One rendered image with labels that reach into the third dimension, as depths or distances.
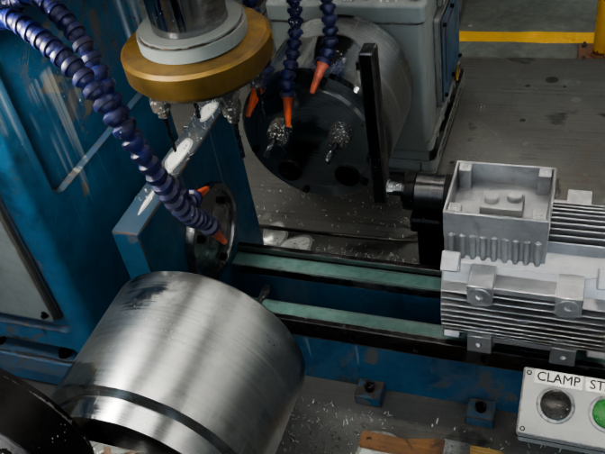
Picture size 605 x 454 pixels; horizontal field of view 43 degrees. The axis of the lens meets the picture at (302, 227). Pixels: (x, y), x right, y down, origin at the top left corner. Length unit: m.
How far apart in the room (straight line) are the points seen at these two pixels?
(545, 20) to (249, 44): 2.91
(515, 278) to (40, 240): 0.59
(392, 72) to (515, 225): 0.43
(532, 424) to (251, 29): 0.54
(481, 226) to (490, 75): 0.92
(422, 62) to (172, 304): 0.72
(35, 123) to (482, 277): 0.57
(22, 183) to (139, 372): 0.31
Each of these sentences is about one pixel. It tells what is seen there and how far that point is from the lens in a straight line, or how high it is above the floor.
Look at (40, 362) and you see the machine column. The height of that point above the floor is 0.87.
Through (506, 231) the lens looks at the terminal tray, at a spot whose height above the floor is 1.12.
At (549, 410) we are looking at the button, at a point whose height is 1.07.
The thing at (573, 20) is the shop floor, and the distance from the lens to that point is 3.74.
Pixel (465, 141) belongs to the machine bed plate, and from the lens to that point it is 1.61.
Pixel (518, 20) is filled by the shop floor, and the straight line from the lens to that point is 3.75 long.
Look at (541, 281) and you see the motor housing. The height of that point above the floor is 1.06.
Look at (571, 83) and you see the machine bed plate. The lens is 1.79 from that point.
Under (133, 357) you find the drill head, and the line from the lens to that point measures 0.81.
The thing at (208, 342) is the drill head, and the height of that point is 1.15.
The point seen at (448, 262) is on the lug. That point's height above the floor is 1.08.
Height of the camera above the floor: 1.75
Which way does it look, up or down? 41 degrees down
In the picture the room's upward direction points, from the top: 11 degrees counter-clockwise
